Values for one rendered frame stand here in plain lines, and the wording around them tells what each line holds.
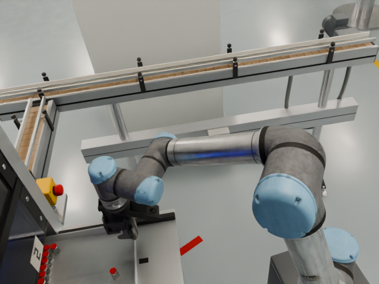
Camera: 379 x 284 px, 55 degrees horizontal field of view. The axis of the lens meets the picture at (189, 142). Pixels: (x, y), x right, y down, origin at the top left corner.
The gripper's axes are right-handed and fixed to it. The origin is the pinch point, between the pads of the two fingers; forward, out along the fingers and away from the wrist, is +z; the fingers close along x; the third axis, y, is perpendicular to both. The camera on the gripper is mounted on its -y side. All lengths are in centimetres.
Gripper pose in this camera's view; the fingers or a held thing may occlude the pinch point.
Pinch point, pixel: (136, 235)
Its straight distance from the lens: 121.8
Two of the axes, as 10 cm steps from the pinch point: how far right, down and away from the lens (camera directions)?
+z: 1.0, 7.1, 7.0
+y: -9.9, 1.6, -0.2
